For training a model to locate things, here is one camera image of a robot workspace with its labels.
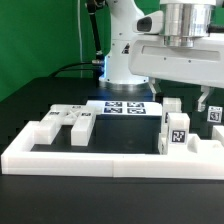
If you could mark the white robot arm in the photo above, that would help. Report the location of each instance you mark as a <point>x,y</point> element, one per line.
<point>124,13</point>

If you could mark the white tagged cube far right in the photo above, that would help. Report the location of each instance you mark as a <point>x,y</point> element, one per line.
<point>214,114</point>

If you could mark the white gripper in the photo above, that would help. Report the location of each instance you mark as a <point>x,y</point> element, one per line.
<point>179,45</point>

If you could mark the white H-shaped chair back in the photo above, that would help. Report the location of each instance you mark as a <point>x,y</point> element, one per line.
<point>81,118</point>

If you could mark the white block right edge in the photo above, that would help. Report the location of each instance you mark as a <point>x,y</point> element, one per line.
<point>218,133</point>

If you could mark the white chair seat part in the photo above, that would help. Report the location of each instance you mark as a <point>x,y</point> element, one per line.
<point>195,146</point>

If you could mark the white tag base sheet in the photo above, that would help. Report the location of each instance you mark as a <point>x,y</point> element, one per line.
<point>126,108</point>

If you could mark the white U-shaped fence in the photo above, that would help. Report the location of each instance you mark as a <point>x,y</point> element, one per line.
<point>20,159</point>

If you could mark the black camera pole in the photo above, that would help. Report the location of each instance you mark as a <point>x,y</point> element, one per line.
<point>92,6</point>

